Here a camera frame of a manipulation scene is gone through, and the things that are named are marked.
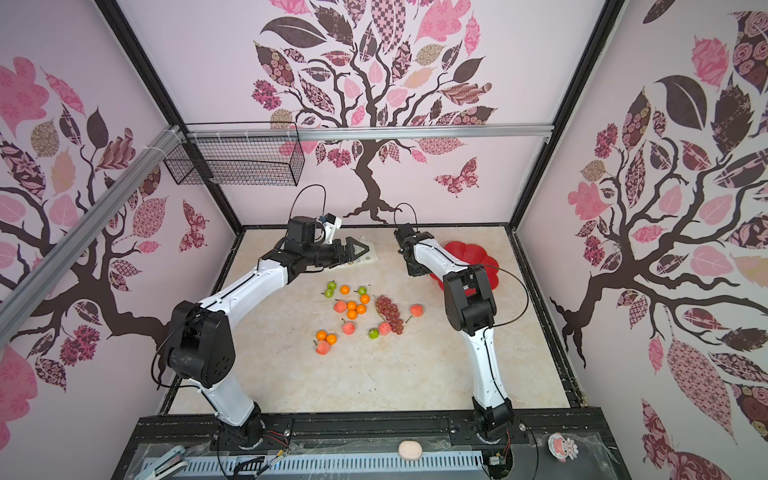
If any purple fake grape bunch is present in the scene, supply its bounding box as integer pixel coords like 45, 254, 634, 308
374, 295, 405, 335

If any aluminium rail left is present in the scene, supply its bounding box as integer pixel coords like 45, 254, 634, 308
1, 125, 183, 345

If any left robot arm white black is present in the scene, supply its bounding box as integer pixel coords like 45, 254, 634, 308
157, 214, 370, 448

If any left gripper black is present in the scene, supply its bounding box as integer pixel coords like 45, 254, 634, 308
303, 236, 368, 267

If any white stapler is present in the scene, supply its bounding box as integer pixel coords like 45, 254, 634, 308
135, 446, 188, 480

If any aluminium rail back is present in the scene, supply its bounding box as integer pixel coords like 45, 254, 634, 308
185, 123, 554, 141

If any red flower-shaped fruit bowl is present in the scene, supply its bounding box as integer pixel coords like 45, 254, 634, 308
443, 241, 499, 290

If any pink fake peach middle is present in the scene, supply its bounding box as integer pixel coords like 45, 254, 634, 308
342, 320, 356, 335

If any pink fake peach bottom left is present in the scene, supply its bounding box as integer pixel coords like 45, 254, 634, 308
314, 340, 332, 355

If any aluminium rail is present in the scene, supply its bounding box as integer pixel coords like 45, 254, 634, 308
1, 125, 183, 345
185, 123, 554, 141

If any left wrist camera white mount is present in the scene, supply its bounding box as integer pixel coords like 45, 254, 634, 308
318, 213, 342, 244

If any pink round sticker toy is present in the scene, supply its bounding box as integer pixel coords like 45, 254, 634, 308
547, 433, 579, 463

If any black wire basket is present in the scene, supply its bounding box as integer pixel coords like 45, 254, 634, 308
164, 120, 305, 187

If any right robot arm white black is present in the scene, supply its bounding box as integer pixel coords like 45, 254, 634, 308
394, 224, 515, 443

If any white slotted cable duct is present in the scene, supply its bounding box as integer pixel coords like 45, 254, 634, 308
140, 451, 485, 479

